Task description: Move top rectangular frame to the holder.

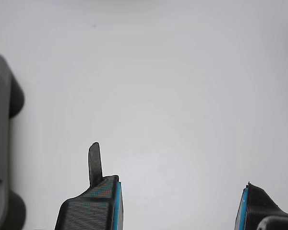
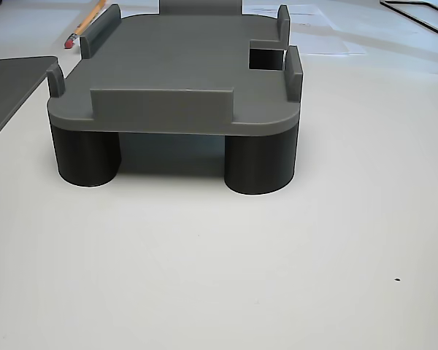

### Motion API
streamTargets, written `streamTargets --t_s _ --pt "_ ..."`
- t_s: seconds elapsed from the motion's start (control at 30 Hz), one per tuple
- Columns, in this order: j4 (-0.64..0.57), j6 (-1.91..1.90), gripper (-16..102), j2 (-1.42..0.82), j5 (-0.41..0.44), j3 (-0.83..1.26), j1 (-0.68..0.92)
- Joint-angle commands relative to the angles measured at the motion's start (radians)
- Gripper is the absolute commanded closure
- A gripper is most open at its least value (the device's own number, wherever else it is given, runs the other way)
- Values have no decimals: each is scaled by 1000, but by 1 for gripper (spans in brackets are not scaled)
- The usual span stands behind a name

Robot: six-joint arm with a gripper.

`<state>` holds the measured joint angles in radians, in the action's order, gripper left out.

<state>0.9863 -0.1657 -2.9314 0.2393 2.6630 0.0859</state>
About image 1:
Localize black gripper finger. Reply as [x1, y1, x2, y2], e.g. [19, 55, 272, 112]
[234, 181, 288, 230]
[54, 141, 124, 230]

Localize grey frame holder black legs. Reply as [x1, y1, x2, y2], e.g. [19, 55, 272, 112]
[0, 52, 27, 230]

